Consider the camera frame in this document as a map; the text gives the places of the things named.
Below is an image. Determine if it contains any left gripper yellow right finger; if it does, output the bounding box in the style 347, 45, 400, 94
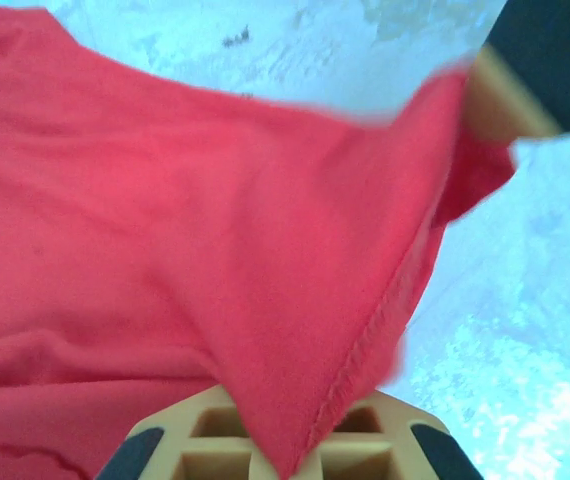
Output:
297, 390, 474, 480

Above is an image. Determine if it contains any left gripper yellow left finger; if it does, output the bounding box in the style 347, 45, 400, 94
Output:
97, 385, 281, 480

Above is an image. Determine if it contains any red t-shirt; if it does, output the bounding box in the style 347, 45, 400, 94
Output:
0, 7, 519, 480

